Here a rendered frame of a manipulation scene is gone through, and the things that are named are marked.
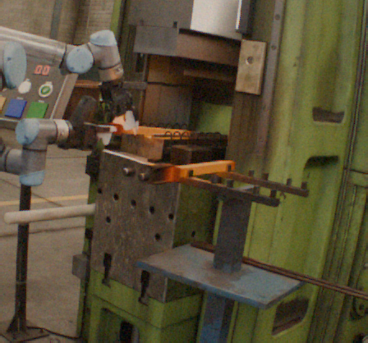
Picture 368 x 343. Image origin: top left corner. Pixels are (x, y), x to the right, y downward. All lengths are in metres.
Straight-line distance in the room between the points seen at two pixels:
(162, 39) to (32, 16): 9.34
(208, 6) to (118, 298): 1.07
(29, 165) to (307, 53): 0.91
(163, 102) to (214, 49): 0.35
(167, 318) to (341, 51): 1.14
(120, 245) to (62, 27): 9.82
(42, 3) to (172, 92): 9.15
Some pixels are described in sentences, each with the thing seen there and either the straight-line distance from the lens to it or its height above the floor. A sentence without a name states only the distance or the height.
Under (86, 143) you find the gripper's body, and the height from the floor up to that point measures 0.97.
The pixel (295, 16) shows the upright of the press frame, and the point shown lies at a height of 1.46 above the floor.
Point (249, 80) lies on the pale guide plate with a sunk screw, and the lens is 1.92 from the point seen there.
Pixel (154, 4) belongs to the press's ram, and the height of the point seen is 1.44.
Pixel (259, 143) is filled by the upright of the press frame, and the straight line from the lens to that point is 1.92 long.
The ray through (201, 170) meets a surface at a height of 0.97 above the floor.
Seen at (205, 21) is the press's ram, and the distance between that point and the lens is 2.00.
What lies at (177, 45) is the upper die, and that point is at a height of 1.31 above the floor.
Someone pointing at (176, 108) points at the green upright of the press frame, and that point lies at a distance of 2.40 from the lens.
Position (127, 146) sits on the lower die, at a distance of 2.10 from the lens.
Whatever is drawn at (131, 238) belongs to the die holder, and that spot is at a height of 0.64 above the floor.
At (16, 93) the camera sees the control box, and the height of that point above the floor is 1.06.
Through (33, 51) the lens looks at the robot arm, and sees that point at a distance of 1.67.
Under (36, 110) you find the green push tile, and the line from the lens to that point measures 2.26.
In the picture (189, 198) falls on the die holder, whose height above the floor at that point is 0.83.
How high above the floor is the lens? 1.23
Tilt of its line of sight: 9 degrees down
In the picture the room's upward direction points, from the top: 8 degrees clockwise
